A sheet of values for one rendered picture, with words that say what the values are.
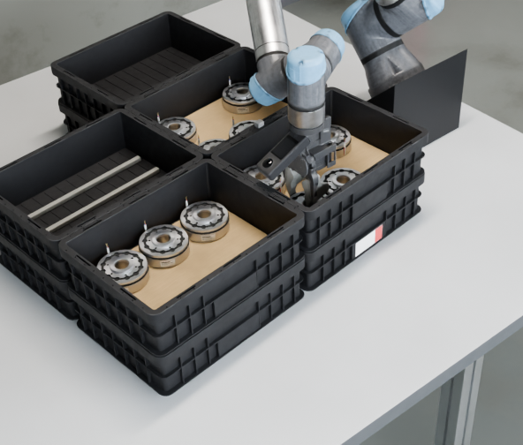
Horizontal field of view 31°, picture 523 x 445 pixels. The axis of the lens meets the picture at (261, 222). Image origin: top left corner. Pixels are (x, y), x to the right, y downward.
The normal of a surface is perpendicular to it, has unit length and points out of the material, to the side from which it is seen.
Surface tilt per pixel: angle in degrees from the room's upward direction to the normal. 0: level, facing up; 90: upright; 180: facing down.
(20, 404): 0
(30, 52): 90
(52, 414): 0
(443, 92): 90
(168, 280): 0
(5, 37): 90
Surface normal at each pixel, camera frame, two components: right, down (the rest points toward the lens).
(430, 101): 0.64, 0.47
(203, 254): -0.04, -0.78
